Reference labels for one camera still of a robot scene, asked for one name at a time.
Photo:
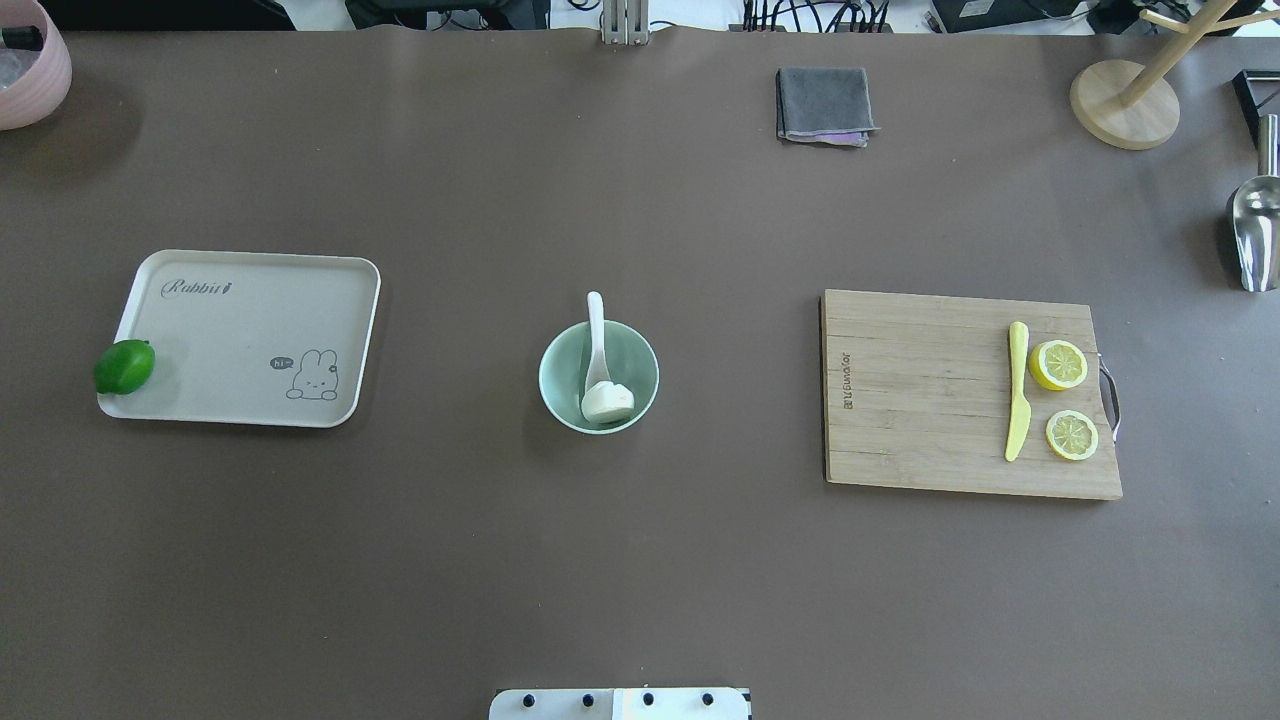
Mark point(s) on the white ceramic spoon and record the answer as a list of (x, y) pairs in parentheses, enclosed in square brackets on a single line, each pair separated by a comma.
[(597, 367)]

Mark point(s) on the lemon half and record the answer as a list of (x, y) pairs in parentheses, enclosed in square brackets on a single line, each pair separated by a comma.
[(1058, 365)]

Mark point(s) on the pink bowl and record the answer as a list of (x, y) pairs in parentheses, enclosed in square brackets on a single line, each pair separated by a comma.
[(39, 91)]

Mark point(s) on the white steamed bun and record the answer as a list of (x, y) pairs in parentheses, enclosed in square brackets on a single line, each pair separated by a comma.
[(607, 403)]

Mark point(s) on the metal scoop in pink bowl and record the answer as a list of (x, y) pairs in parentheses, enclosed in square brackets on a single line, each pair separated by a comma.
[(23, 38)]

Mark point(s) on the green lime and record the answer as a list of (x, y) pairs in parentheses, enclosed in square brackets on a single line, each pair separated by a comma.
[(124, 367)]

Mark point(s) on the bamboo cutting board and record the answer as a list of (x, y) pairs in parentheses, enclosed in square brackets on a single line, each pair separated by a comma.
[(918, 396)]

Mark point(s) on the grey folded cloth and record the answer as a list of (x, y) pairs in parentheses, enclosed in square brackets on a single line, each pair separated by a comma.
[(829, 105)]

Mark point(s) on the wooden mug tree stand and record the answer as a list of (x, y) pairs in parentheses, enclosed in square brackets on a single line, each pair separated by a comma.
[(1129, 105)]

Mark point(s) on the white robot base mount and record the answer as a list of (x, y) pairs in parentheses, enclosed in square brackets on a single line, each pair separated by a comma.
[(623, 703)]

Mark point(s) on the light green bowl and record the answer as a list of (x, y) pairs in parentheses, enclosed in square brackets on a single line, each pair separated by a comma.
[(562, 372)]

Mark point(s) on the cream rabbit tray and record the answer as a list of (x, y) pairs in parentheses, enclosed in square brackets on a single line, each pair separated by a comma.
[(249, 337)]

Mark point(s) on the yellow plastic knife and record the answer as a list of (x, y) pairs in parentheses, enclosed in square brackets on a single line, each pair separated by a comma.
[(1019, 419)]

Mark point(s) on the lemon slice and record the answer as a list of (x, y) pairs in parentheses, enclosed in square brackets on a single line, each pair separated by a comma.
[(1071, 435)]

